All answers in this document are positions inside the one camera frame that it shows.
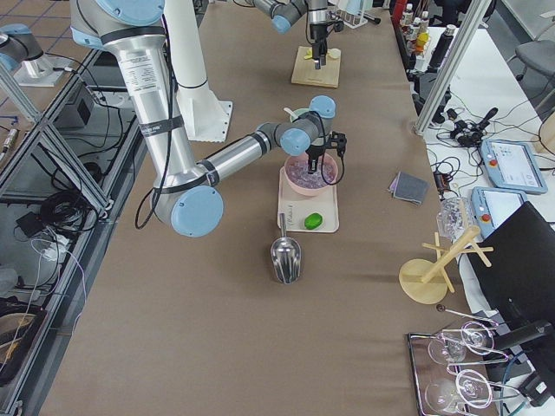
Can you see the white ceramic spoon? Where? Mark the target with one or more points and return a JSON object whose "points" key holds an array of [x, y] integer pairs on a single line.
{"points": [[291, 113]]}

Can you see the beige plastic tray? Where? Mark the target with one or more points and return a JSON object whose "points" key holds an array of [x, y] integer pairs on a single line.
{"points": [[297, 207]]}

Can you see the wooden mug tree stand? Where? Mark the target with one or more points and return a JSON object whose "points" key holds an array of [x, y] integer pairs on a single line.
{"points": [[427, 282]]}

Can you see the lower teach pendant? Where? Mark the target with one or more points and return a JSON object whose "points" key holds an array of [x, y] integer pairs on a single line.
{"points": [[493, 206]]}

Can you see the green lime squeezer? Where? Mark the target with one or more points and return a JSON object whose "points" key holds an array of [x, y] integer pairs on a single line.
{"points": [[313, 221]]}

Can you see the white rack with cups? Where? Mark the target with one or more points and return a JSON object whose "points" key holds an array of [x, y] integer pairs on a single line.
{"points": [[354, 13]]}

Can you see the clear plastic ice container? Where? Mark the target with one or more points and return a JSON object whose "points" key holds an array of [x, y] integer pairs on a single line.
{"points": [[454, 217]]}

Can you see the black office chair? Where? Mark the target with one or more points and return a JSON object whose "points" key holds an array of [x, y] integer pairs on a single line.
{"points": [[520, 285]]}

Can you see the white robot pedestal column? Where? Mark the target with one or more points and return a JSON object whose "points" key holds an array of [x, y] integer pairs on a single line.
{"points": [[206, 118]]}

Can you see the black water bottle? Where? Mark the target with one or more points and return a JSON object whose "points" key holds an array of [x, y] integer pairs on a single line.
{"points": [[441, 48]]}

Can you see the grey folded cloth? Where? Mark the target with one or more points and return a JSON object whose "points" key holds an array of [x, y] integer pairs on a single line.
{"points": [[408, 188]]}

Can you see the upper wine glass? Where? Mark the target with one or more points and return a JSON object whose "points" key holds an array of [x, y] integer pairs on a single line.
{"points": [[453, 344]]}

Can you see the upper teach pendant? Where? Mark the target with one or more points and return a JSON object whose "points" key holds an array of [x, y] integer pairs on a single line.
{"points": [[511, 165]]}

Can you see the white measuring spoon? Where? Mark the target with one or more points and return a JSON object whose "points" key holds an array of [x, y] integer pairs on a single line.
{"points": [[334, 53]]}

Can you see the wooden cutting board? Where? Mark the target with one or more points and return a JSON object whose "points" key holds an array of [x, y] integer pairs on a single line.
{"points": [[304, 72]]}

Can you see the teach pendant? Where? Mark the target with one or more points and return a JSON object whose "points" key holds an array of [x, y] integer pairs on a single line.
{"points": [[511, 165], [493, 206]]}

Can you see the light green ceramic bowl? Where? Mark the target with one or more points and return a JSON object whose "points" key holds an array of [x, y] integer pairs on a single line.
{"points": [[302, 114]]}

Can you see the wine glass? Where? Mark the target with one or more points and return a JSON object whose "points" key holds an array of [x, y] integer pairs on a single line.
{"points": [[453, 344], [465, 395]]}

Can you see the metal ice scoop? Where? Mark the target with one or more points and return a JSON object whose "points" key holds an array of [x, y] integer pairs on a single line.
{"points": [[286, 255]]}

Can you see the pink bowl of ice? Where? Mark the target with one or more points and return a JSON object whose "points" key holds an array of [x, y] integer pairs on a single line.
{"points": [[296, 170]]}

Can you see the metal glass rack tray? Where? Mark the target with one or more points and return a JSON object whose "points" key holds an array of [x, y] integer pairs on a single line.
{"points": [[426, 371]]}

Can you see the aluminium frame post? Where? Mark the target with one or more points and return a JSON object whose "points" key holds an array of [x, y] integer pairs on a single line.
{"points": [[462, 39]]}

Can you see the lower wine glass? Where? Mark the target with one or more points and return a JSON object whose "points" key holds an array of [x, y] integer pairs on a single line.
{"points": [[465, 395]]}

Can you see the grey office chair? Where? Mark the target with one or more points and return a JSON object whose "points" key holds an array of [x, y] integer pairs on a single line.
{"points": [[539, 56]]}

